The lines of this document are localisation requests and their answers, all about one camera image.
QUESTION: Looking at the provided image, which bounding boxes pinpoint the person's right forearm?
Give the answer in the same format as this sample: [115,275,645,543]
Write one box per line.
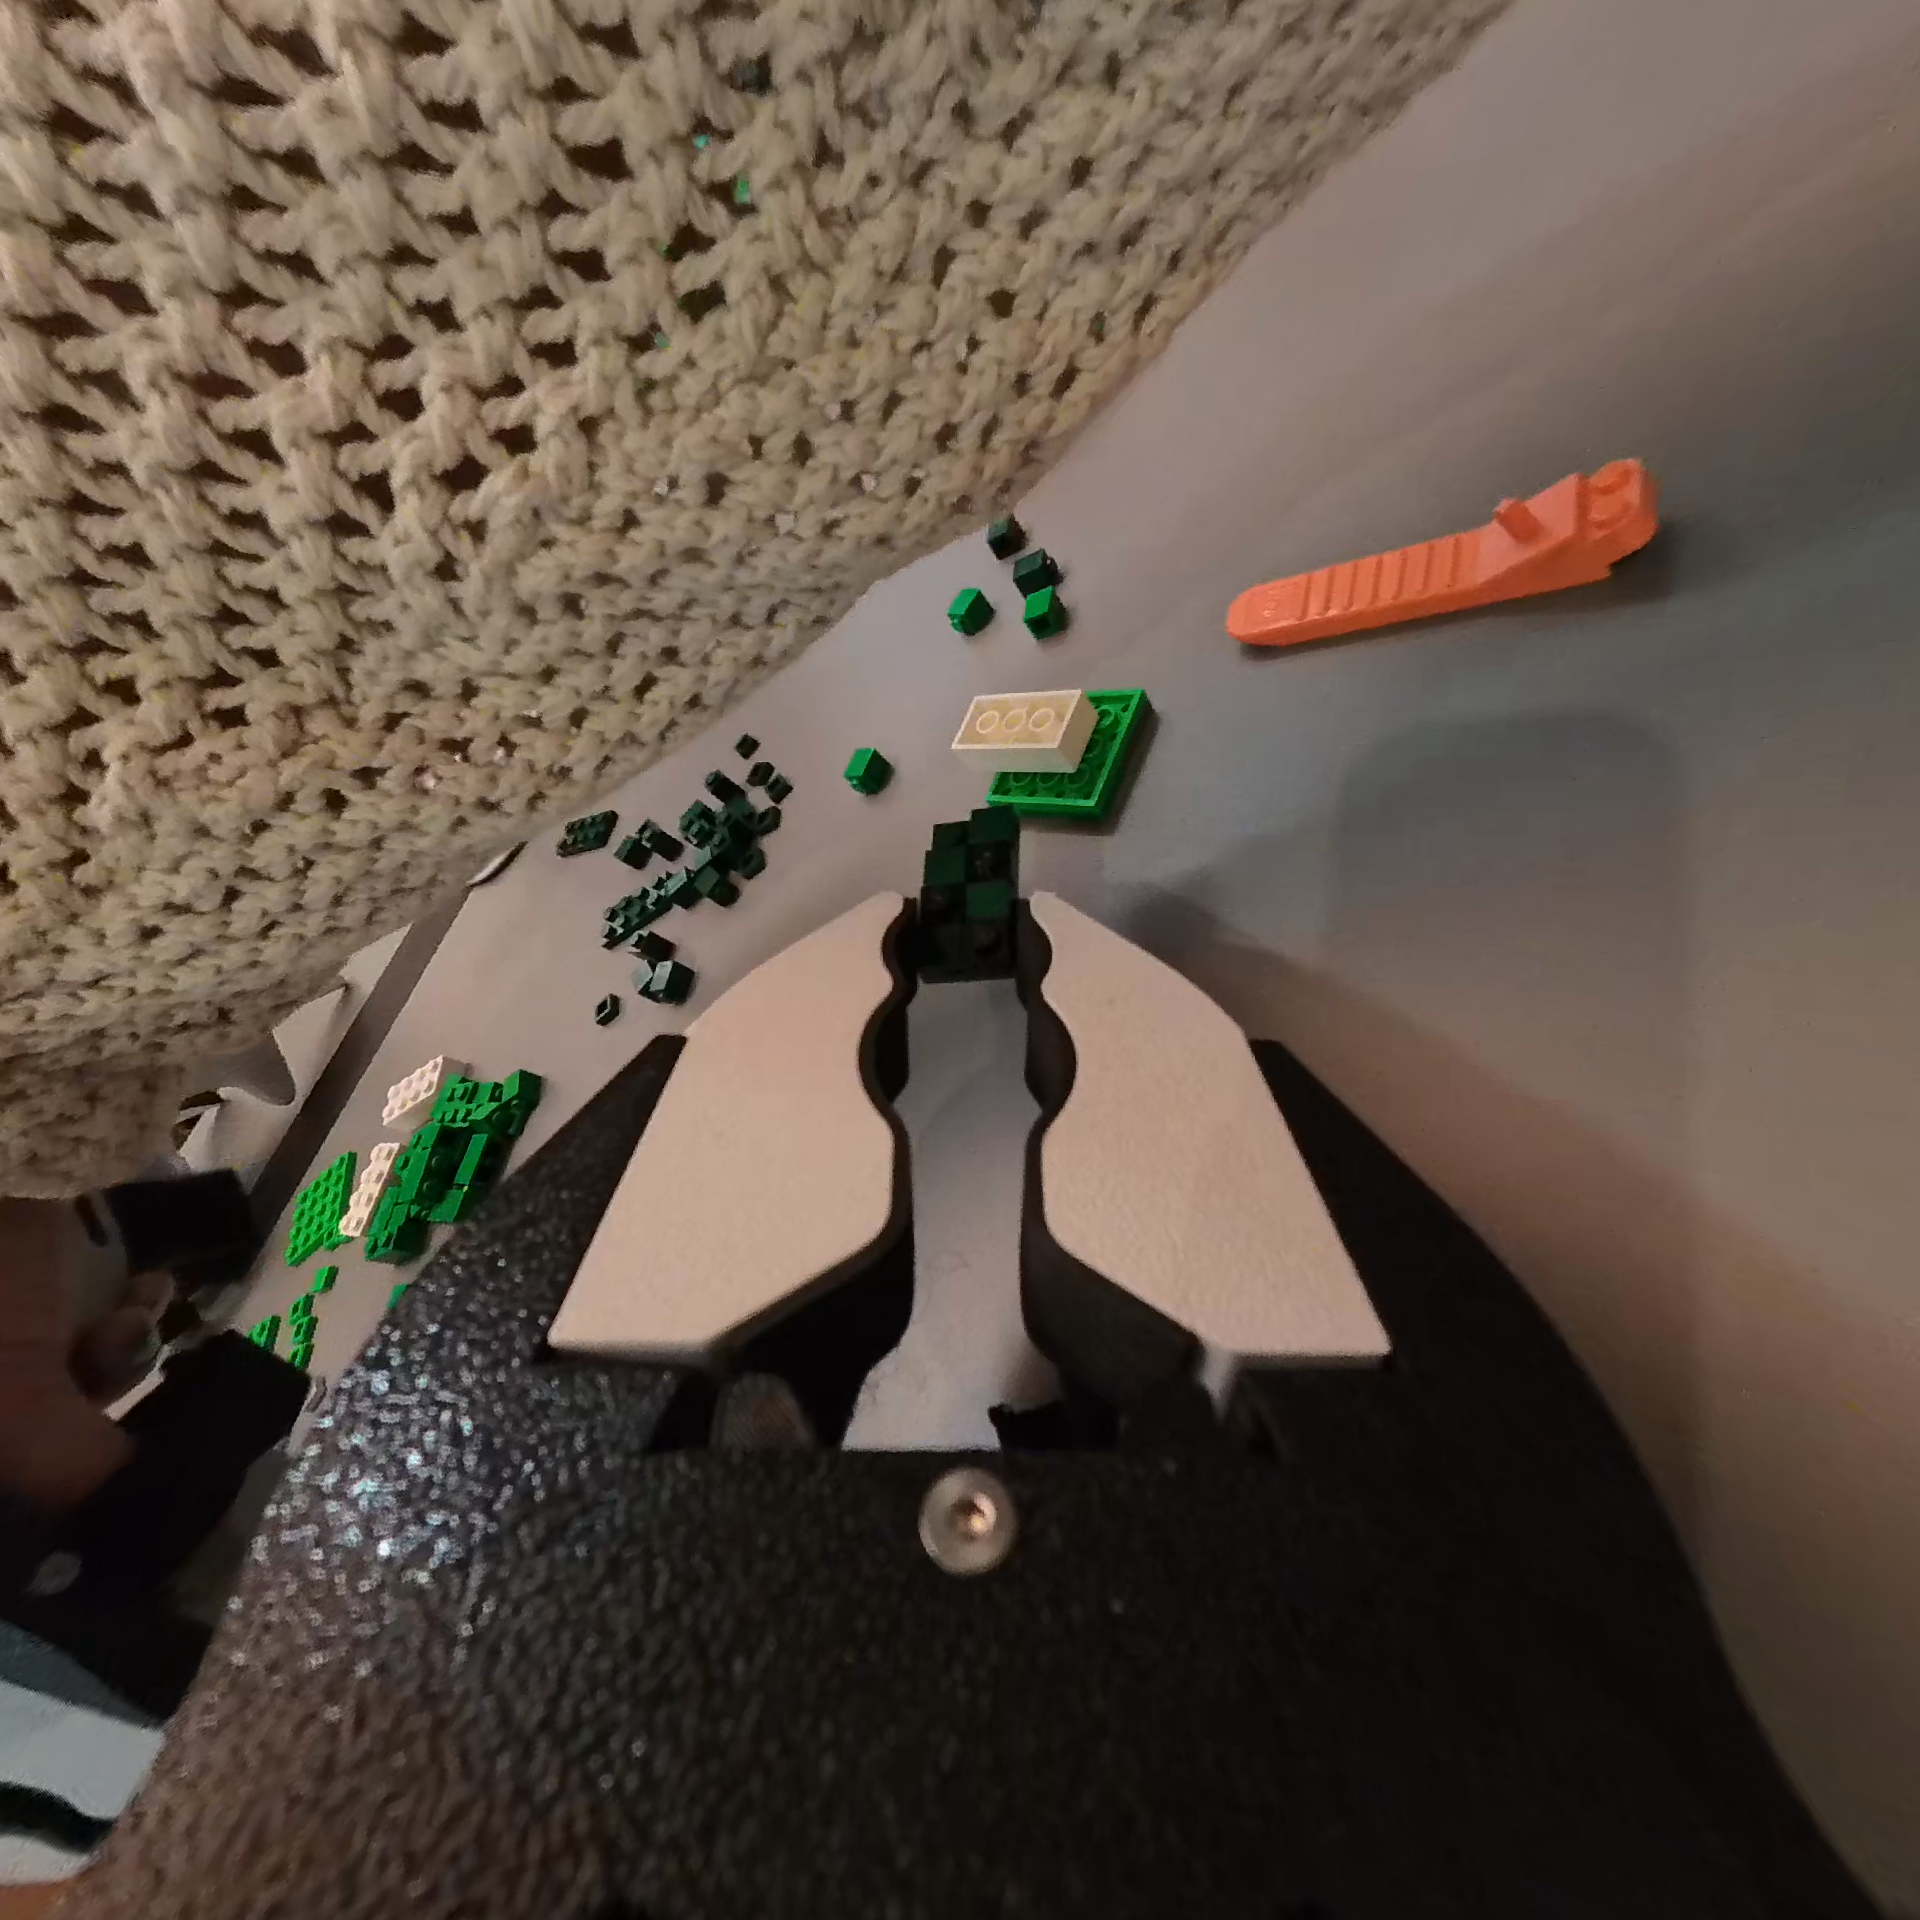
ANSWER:
[0,0,1517,1190]

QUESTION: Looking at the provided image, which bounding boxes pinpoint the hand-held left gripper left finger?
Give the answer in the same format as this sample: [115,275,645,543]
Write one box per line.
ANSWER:
[548,888,919,1382]

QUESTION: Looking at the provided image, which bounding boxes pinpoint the pile of bright green lego pieces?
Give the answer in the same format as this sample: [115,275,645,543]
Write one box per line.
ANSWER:
[243,1049,548,1382]

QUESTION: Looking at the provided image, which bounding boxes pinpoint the orange brick separator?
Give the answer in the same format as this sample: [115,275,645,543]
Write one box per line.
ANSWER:
[1220,457,1660,653]

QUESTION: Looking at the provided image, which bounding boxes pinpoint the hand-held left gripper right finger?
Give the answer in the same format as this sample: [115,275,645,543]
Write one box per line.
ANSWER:
[1014,888,1392,1388]

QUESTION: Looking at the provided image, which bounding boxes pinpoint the green lego base, tan brick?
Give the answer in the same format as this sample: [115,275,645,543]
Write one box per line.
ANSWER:
[945,684,1157,827]

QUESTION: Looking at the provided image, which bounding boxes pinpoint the dark green lego brick stack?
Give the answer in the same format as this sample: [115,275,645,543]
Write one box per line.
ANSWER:
[914,805,1026,983]

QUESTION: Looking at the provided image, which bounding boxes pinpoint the scattered dark green lego pieces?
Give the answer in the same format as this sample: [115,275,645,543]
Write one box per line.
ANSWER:
[553,731,795,1028]

